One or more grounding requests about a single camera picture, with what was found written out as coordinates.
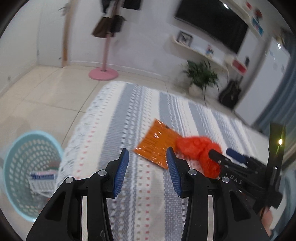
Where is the orange plastic bag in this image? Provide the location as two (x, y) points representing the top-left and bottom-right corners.
(176, 136), (222, 179)

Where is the red blue snack box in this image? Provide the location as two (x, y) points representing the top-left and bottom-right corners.
(28, 170), (57, 185)

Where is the white room door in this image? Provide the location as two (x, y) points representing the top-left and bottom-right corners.
(37, 0), (71, 67)

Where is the person's right hand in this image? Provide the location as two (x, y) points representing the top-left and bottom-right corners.
(261, 207), (273, 237)

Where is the black acoustic guitar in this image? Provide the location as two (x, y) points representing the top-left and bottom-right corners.
(218, 79), (241, 110)

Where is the orange foil wrapper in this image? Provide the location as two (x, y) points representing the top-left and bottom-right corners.
(133, 119), (182, 169)

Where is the light blue plastic basket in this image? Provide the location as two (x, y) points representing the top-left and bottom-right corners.
(3, 131), (63, 222)

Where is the green potted plant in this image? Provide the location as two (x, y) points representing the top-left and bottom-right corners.
(183, 60), (219, 97)

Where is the white refrigerator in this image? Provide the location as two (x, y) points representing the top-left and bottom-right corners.
(234, 38), (290, 126)

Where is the small colourful figurine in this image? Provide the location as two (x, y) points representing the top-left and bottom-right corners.
(205, 44), (214, 58)

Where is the striped grey white tablecloth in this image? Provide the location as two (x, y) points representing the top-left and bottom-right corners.
(57, 81), (268, 240)

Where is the framed butterfly picture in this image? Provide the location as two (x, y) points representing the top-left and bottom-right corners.
(176, 31), (193, 47)

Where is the pink coat rack stand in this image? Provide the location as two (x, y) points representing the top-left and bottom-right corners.
(88, 4), (120, 81)

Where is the upper curved white shelf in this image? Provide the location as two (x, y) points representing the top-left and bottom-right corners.
(222, 0), (264, 39)

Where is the black hanging handbag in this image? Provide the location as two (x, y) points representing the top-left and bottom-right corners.
(110, 15), (126, 33)

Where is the brown hanging handbag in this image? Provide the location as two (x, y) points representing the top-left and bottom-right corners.
(92, 16), (112, 39)

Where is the red white wall box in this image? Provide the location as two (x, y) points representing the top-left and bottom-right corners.
(225, 56), (247, 75)

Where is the lower white wall shelf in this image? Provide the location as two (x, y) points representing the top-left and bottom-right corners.
(170, 35), (229, 73)

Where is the blue wall box shelf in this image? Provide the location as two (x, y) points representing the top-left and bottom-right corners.
(251, 17), (264, 36)

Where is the black wall television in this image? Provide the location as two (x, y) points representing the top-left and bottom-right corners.
(175, 0), (248, 53)

